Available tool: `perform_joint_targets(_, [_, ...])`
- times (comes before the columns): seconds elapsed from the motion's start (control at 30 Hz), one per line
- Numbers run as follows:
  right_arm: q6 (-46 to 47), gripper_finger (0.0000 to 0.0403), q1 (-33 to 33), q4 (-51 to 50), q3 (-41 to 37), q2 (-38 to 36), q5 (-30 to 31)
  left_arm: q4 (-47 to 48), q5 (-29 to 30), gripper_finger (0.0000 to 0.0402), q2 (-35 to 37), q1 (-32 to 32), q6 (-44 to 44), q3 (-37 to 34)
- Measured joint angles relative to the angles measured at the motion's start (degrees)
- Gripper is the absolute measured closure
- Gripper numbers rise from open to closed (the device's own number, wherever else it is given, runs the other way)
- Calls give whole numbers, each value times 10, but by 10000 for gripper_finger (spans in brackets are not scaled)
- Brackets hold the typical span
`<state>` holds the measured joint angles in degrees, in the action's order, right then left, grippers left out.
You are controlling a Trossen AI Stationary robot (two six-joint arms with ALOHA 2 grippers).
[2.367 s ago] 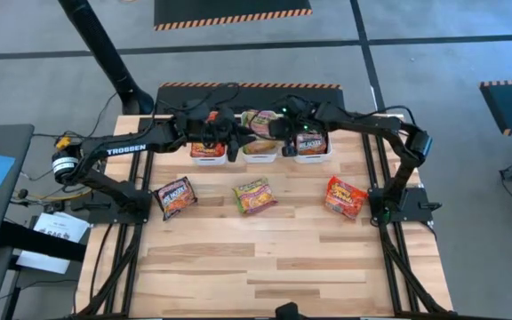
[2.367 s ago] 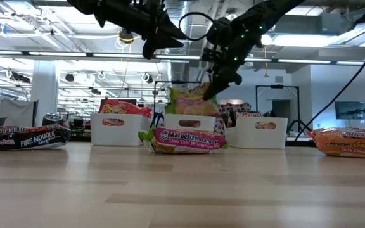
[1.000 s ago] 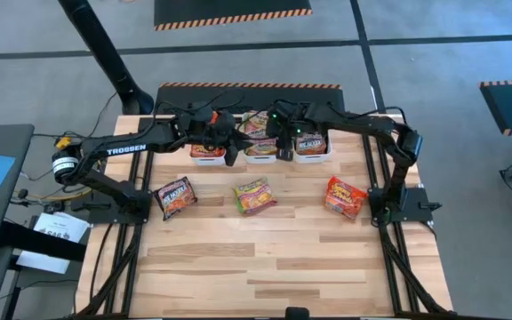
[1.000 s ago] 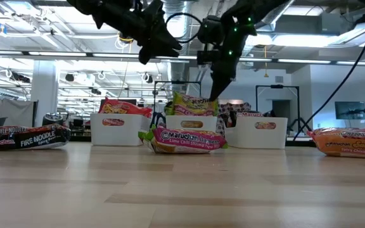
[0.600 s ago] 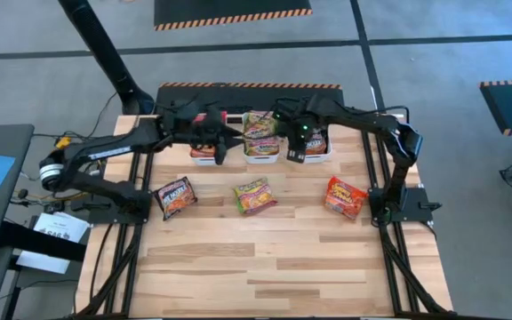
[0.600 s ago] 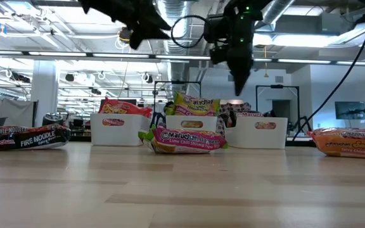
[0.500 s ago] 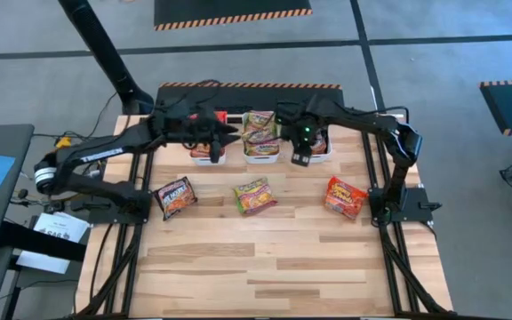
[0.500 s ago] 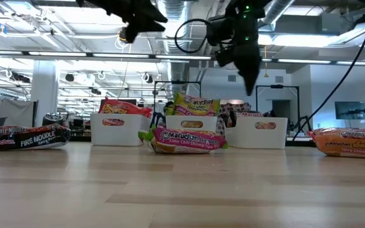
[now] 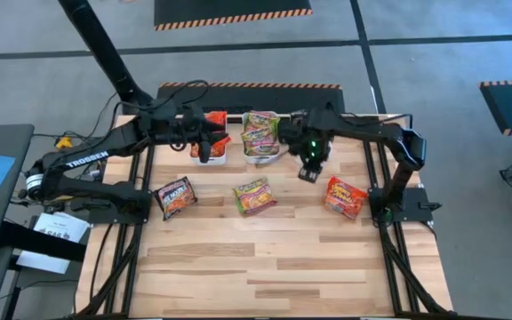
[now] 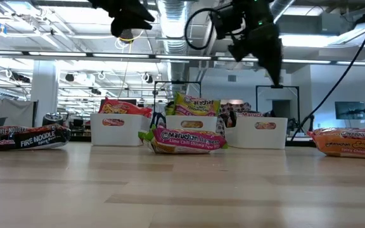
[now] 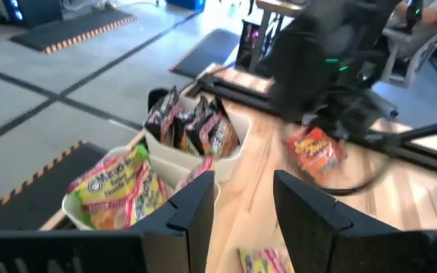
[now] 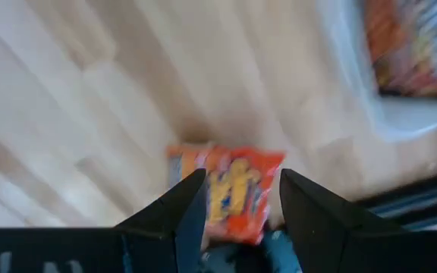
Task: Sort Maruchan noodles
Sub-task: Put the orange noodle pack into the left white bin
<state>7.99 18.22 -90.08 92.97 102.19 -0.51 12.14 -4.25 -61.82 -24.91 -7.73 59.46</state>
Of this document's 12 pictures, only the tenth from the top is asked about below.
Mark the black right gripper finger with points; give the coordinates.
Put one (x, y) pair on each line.
(274, 66)

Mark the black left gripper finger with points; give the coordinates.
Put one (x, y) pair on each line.
(122, 27)
(122, 8)

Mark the black ceiling spotlight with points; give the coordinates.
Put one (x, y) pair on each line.
(69, 77)
(149, 78)

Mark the white plastic bin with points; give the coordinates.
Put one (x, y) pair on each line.
(119, 136)
(173, 123)
(258, 139)

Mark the white building column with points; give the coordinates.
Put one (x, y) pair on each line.
(44, 95)

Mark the black tyre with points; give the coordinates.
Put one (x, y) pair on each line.
(52, 119)

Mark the grey partition cloth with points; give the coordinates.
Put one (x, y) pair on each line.
(14, 111)

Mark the black ceiling camera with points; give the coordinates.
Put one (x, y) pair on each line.
(127, 40)

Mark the black background frame stand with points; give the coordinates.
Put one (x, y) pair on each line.
(288, 86)

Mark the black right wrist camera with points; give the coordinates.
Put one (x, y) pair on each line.
(222, 20)

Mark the silver ventilation duct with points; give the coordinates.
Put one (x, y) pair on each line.
(174, 31)

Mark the black rail with light strips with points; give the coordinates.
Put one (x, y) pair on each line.
(59, 54)

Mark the dark wall monitor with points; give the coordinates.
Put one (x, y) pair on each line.
(348, 111)

